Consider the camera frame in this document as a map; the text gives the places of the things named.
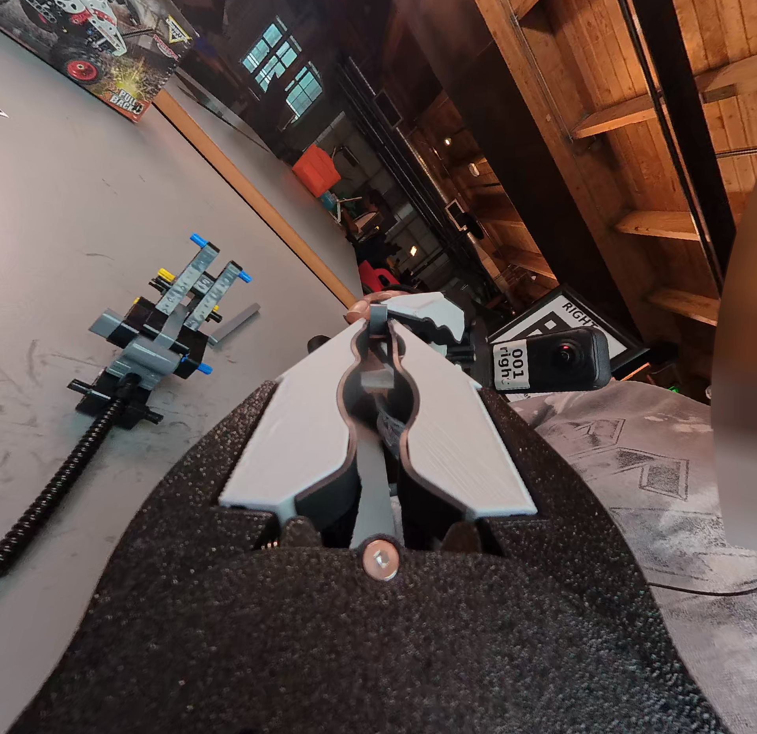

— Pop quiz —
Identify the monster truck toy box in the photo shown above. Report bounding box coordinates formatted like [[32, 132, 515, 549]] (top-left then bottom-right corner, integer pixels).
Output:
[[0, 0, 197, 123]]

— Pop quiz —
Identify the paned window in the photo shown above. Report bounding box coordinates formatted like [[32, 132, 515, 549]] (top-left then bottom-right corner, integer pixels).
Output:
[[241, 16, 324, 117]]

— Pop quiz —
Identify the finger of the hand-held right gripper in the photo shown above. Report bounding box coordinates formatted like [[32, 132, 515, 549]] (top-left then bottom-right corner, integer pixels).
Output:
[[426, 338, 475, 367], [384, 291, 468, 344]]

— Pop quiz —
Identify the grey toy beam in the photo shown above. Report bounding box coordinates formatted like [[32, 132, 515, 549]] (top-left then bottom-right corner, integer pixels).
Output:
[[352, 305, 406, 550]]

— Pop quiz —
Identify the black ribbed toy rod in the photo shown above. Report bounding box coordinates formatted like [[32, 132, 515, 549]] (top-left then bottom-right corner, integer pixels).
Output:
[[0, 385, 130, 576]]

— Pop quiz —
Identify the grey black toy brick chassis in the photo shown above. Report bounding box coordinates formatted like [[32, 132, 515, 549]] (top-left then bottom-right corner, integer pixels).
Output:
[[67, 232, 254, 433]]

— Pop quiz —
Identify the person's right hand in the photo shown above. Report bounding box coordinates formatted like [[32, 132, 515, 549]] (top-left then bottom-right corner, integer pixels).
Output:
[[345, 292, 396, 325]]

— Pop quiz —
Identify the small grey flat toy piece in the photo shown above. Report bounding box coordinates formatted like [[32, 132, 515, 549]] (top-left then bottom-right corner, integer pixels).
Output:
[[207, 302, 262, 348]]

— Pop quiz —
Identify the thin black cable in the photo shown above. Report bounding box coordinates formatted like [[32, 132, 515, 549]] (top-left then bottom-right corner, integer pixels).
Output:
[[647, 580, 753, 598]]

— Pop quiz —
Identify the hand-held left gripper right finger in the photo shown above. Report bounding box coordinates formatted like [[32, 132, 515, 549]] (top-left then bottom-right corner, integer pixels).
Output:
[[386, 325, 539, 527]]

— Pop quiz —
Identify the red chair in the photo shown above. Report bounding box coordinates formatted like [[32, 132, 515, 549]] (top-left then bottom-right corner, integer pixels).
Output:
[[357, 260, 398, 295]]

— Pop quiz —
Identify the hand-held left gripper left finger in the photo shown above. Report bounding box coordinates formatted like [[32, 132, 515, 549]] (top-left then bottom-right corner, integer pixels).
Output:
[[218, 321, 375, 528]]

